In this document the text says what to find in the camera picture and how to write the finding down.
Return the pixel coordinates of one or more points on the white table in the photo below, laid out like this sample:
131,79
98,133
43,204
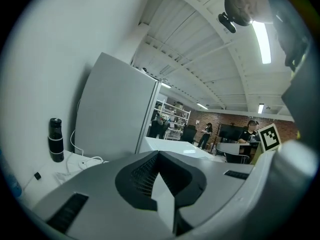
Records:
175,146

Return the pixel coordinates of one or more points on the black head-worn camera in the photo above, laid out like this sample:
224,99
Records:
227,22

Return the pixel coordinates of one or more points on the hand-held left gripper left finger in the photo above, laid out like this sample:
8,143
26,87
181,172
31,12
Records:
100,204

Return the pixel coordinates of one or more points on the white dome camera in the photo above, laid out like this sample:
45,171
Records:
144,70

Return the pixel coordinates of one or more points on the black water bottle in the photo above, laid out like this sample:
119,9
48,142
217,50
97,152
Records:
56,141

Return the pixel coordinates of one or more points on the clear plastic wrapper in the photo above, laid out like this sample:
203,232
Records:
65,177

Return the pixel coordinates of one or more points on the black office chair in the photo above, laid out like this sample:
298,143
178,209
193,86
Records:
189,133

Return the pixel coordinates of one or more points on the white partition panel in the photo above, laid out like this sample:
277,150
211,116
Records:
115,109

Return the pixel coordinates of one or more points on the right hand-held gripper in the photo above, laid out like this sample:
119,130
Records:
287,164

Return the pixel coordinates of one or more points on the white chair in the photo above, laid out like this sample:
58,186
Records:
232,151

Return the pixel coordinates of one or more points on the black monitor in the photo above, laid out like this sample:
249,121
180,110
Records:
231,132

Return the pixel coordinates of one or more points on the person's head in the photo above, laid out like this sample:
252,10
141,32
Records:
246,1

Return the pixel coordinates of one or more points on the dark grey panel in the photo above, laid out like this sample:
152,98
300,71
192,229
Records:
300,96

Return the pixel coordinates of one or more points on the white shelving rack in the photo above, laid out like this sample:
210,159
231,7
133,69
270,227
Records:
178,119

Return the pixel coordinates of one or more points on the dark coat stand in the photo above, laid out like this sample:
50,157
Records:
215,136

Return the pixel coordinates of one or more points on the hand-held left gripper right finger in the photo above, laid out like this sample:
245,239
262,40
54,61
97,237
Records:
212,184

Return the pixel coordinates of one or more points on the long ceiling light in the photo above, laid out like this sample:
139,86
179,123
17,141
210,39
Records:
262,41
166,85
202,106
260,108

